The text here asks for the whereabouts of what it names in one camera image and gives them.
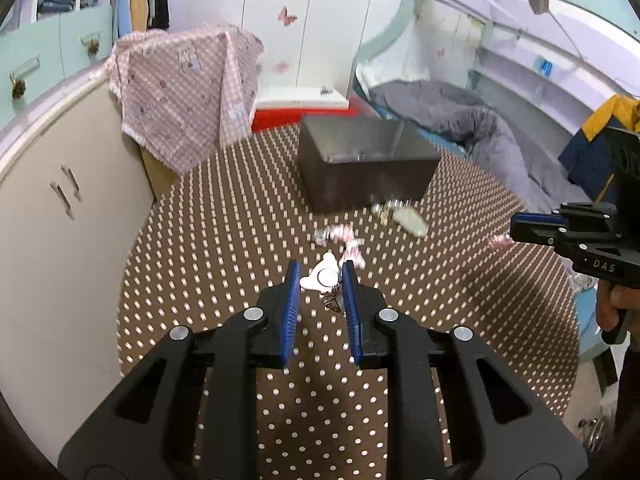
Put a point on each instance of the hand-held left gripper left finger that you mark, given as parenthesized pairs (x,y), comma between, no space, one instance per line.
(292,305)

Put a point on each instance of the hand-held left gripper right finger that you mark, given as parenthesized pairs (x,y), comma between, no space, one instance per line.
(351,305)

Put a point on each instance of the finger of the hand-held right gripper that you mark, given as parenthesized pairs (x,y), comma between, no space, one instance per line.
(535,227)

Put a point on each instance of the white bear-shaped pendant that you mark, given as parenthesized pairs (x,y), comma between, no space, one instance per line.
(322,276)

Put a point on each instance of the dark rectangular storage box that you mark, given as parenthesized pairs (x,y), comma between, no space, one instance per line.
(360,170)

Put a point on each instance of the person's right forearm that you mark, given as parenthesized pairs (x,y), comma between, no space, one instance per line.
(630,390)

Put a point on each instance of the person's right hand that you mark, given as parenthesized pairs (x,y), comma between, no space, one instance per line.
(609,307)

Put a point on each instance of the small pink ornament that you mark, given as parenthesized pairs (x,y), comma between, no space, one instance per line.
(501,241)

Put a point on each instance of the brown polka dot tablecloth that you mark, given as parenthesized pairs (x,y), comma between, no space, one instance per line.
(225,260)

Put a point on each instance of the yellow and blue jacket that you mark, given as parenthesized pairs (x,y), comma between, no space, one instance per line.
(590,145)

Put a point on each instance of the gold and silver rings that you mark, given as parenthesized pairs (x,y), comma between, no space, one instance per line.
(386,211)

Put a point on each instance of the grey quilt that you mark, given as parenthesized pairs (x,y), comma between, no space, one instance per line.
(475,130)

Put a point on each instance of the blue label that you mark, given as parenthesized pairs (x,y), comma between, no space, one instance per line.
(544,66)

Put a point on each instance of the small metal clip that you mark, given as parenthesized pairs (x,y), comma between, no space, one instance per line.
(326,90)

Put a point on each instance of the pink checked cloth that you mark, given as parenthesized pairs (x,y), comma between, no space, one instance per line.
(185,95)

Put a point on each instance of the cream cabinet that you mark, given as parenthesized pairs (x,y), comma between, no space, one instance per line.
(60,240)

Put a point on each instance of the white wardrobe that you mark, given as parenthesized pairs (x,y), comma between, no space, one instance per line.
(320,25)

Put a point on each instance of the pink butterfly sticker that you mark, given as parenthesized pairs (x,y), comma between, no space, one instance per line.
(287,16)

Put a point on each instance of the teal drawer unit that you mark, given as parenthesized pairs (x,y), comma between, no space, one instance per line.
(60,40)

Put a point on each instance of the teal bed frame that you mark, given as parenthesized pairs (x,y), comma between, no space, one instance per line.
(390,25)

